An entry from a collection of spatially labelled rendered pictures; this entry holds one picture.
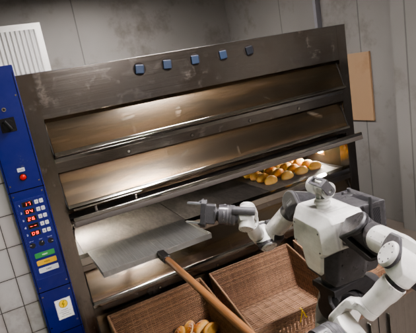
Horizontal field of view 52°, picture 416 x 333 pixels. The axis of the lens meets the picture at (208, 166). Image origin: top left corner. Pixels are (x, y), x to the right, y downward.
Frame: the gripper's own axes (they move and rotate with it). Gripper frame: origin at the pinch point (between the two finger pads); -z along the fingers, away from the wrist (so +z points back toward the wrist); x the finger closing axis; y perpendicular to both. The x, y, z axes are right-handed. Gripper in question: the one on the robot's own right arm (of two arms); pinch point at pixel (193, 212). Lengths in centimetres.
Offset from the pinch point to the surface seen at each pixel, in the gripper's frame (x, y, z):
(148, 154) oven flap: -24, 37, -29
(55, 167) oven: -15, 12, -68
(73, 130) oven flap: -33, 15, -61
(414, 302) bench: 54, 70, 126
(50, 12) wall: -184, 319, -216
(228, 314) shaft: 27, -43, 17
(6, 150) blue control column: -22, -2, -84
